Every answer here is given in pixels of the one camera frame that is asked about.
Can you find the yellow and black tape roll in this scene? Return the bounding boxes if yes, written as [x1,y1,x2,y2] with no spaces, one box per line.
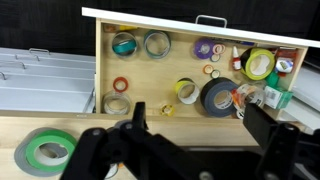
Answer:
[239,47,276,81]

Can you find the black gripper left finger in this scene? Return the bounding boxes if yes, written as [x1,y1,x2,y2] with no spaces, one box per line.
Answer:
[59,101,188,180]

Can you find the small white tape roll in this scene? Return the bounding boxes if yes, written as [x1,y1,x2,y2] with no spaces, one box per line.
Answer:
[209,53,221,63]

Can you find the white drawer cabinet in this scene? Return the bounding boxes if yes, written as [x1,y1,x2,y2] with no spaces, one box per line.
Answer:
[0,47,97,114]

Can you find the small yellow tape roll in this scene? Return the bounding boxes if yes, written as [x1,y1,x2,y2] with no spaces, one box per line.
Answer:
[160,103,176,117]

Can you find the small yellow item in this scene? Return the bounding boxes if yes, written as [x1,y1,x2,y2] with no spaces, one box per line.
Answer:
[118,25,138,32]

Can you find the green plastic object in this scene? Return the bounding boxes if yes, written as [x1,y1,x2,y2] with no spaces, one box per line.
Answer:
[265,71,280,89]

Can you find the yellow and white tape roll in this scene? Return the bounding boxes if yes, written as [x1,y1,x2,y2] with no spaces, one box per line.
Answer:
[173,78,201,105]

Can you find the wooden drawer with white front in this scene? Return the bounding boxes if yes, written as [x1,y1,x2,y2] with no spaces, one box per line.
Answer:
[81,7,320,118]

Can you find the red tape dispenser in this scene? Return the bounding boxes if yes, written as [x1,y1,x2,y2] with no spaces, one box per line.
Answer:
[274,46,299,76]

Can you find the green and white box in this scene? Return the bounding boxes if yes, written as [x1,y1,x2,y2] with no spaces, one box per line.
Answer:
[263,85,294,110]

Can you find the red tape roll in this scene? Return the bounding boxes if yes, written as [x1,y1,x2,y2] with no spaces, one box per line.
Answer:
[112,76,130,93]

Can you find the small orange tape roll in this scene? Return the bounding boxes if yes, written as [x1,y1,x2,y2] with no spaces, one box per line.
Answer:
[202,64,215,75]

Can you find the small orange item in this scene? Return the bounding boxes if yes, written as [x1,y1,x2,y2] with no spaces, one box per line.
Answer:
[102,23,118,34]

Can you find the metal drawer handle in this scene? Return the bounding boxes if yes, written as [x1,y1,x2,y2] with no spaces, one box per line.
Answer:
[194,14,229,29]

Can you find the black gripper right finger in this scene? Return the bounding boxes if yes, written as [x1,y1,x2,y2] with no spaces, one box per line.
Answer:
[243,103,301,180]

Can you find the blue marker pen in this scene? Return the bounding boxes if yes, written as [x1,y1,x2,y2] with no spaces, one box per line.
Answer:
[218,38,256,47]

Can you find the clear tape roll orange core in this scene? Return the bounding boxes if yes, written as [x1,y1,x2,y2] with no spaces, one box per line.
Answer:
[231,83,267,114]

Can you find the purple tape roll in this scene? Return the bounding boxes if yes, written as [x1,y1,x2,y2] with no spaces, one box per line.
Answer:
[193,38,216,60]

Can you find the small pink tape roll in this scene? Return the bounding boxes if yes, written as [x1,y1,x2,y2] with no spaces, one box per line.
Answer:
[212,43,227,55]

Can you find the teal tape roll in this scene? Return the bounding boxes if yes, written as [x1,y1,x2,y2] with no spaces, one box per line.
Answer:
[111,31,138,58]

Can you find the large dark grey tape roll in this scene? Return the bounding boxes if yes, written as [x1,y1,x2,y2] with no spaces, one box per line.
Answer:
[200,77,240,118]

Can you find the small green tape roll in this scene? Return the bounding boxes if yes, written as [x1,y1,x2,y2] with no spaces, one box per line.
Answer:
[210,69,221,80]

